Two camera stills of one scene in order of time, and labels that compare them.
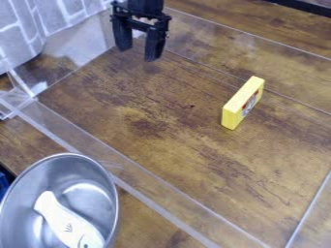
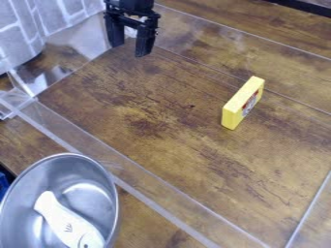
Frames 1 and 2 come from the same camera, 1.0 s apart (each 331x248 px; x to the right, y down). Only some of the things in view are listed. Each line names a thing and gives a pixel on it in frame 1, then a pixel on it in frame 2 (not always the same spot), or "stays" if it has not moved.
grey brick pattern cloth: x=28 y=19 stays
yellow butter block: x=242 y=103 stays
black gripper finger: x=121 y=31 to x=115 y=25
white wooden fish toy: x=76 y=232 stays
